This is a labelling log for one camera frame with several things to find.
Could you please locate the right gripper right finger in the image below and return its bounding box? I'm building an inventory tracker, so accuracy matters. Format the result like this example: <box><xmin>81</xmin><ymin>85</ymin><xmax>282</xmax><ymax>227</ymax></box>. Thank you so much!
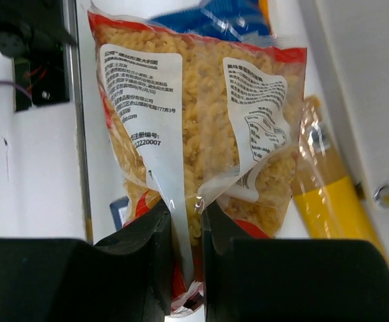
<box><xmin>202</xmin><ymin>204</ymin><xmax>389</xmax><ymax>321</ymax></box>

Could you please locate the yellow spaghetti bag near shelf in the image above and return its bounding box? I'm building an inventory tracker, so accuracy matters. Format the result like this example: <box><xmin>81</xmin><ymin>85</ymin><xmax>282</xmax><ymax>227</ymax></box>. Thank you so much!
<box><xmin>292</xmin><ymin>95</ymin><xmax>389</xmax><ymax>267</ymax></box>

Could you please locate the blue orange pasta bag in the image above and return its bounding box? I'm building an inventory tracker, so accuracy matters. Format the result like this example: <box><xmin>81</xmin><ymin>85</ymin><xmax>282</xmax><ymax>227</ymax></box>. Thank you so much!
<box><xmin>150</xmin><ymin>0</ymin><xmax>273</xmax><ymax>43</ymax></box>

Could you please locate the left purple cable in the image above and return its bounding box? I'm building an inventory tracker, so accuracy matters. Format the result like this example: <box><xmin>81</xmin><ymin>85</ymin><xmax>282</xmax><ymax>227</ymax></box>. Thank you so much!
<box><xmin>0</xmin><ymin>80</ymin><xmax>33</xmax><ymax>101</ymax></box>

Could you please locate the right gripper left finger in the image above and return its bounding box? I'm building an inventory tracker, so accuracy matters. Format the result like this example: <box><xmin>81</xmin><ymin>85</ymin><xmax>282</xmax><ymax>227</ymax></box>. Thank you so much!
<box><xmin>0</xmin><ymin>202</ymin><xmax>174</xmax><ymax>321</ymax></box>

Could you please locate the red fusilli bag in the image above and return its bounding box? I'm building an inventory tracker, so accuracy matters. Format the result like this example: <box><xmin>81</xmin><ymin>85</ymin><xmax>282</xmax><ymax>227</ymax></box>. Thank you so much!
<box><xmin>88</xmin><ymin>7</ymin><xmax>307</xmax><ymax>317</ymax></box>

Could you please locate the white two-tier metal shelf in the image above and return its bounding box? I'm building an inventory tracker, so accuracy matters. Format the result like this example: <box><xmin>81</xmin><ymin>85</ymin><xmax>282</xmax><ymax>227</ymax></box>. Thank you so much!
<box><xmin>299</xmin><ymin>1</ymin><xmax>389</xmax><ymax>253</ymax></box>

